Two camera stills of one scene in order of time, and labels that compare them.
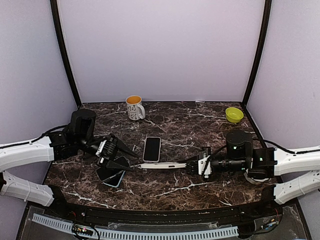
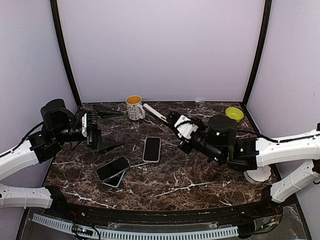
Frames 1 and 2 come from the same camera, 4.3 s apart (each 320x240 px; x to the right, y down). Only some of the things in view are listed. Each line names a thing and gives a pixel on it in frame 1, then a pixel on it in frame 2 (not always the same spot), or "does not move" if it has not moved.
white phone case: [169, 165] to [154, 112]
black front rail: [259, 211] does not move
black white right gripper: [203, 156] to [182, 135]
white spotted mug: [135, 110] does not move
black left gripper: [110, 147] to [94, 134]
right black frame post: [267, 8] does not move
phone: [151, 152] does not move
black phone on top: [104, 173] does not move
